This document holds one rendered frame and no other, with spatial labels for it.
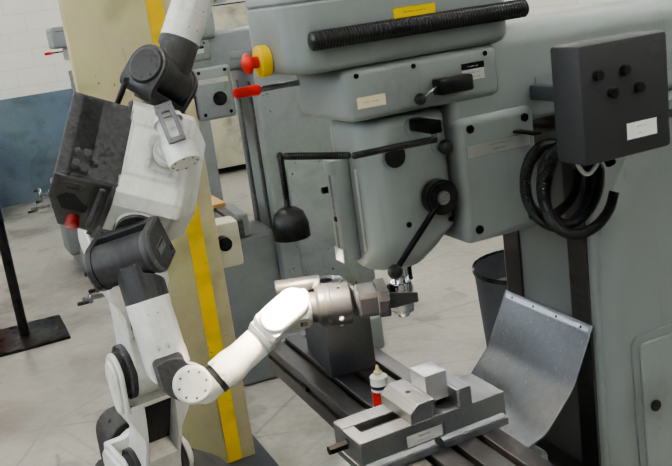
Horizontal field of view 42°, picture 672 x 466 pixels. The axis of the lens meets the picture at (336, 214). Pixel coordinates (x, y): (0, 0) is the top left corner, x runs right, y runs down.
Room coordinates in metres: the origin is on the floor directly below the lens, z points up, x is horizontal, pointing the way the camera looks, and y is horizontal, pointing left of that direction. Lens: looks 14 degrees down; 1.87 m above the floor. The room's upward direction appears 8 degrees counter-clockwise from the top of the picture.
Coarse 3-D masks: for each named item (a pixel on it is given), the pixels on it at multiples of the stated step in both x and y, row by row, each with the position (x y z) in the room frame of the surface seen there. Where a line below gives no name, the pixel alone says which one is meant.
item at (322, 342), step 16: (352, 288) 2.09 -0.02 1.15; (368, 320) 2.05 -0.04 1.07; (320, 336) 2.07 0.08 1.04; (336, 336) 2.02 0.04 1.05; (352, 336) 2.03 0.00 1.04; (368, 336) 2.05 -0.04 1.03; (320, 352) 2.09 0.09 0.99; (336, 352) 2.02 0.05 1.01; (352, 352) 2.03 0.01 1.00; (368, 352) 2.04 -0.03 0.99; (336, 368) 2.02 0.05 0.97; (352, 368) 2.03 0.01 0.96; (368, 368) 2.04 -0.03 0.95
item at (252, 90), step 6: (270, 84) 1.77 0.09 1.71; (276, 84) 1.78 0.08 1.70; (282, 84) 1.78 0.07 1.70; (288, 84) 1.78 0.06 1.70; (294, 84) 1.79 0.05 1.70; (234, 90) 1.74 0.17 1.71; (240, 90) 1.74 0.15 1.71; (246, 90) 1.74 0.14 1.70; (252, 90) 1.75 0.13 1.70; (258, 90) 1.75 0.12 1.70; (264, 90) 1.76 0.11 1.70; (234, 96) 1.74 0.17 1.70; (240, 96) 1.74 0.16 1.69; (246, 96) 1.75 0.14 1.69
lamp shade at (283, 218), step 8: (280, 208) 1.66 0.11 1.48; (288, 208) 1.64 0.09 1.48; (296, 208) 1.64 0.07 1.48; (280, 216) 1.63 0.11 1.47; (288, 216) 1.62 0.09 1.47; (296, 216) 1.63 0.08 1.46; (304, 216) 1.64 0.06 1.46; (272, 224) 1.65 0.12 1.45; (280, 224) 1.62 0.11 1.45; (288, 224) 1.62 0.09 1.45; (296, 224) 1.62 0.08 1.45; (304, 224) 1.63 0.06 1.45; (280, 232) 1.62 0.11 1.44; (288, 232) 1.62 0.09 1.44; (296, 232) 1.62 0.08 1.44; (304, 232) 1.63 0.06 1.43; (280, 240) 1.62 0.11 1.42; (288, 240) 1.62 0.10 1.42; (296, 240) 1.62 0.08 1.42
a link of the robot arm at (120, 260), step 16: (112, 240) 1.72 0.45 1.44; (128, 240) 1.69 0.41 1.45; (96, 256) 1.69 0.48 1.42; (112, 256) 1.68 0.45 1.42; (128, 256) 1.67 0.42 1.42; (96, 272) 1.68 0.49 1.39; (112, 272) 1.67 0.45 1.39; (128, 272) 1.67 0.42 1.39; (144, 272) 1.67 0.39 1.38; (128, 288) 1.66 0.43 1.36; (144, 288) 1.65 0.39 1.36; (160, 288) 1.67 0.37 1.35; (128, 304) 1.66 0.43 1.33
